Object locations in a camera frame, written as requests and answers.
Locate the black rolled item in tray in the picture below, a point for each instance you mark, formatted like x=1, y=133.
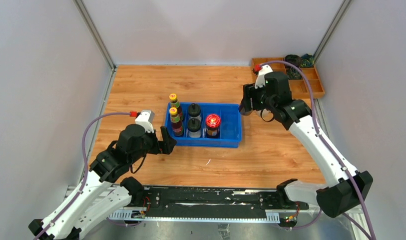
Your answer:
x=293, y=59

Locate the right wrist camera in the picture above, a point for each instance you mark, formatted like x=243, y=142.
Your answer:
x=261, y=71

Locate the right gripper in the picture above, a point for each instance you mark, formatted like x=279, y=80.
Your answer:
x=249, y=91

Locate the green patterned rolled cloth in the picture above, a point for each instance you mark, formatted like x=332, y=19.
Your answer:
x=294, y=74

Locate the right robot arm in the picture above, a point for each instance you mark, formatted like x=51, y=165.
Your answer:
x=345, y=187

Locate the sauce bottle yellow cap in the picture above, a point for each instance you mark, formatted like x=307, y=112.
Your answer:
x=174, y=102
x=176, y=122

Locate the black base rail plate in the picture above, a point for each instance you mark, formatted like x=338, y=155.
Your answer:
x=210, y=204

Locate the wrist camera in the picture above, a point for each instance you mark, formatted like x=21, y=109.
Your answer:
x=261, y=71
x=145, y=119

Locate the blue plastic divided bin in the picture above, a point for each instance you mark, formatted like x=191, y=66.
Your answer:
x=230, y=133

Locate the red lid sauce jar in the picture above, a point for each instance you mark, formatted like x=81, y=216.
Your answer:
x=212, y=124

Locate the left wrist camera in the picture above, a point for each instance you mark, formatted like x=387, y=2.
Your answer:
x=145, y=119

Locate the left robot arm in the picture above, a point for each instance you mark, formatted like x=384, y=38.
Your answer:
x=79, y=213

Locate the dark green rolled cloth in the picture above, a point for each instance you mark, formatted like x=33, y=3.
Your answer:
x=307, y=61

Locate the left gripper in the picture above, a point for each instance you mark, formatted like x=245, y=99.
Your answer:
x=168, y=141

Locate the black cap spice shaker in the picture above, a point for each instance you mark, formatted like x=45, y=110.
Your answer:
x=194, y=111
x=194, y=128

